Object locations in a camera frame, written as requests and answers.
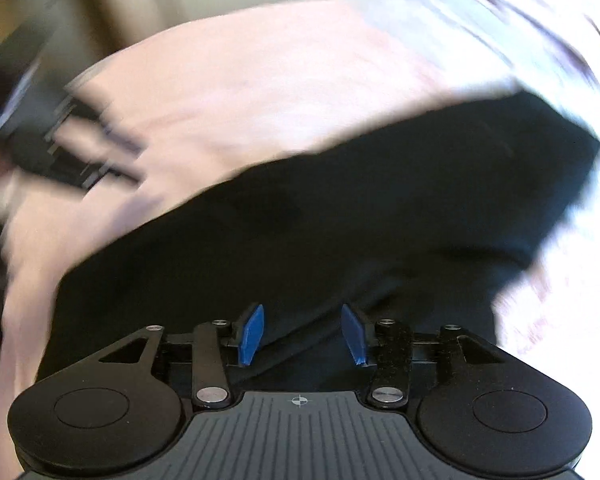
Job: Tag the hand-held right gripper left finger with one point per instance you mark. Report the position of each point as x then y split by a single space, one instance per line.
252 335

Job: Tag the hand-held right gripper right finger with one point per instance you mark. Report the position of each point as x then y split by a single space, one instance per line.
354 335

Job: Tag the black pants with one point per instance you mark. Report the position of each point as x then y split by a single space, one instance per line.
330 220

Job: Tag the bed with pink sheet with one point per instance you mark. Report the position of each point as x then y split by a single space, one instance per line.
255 85

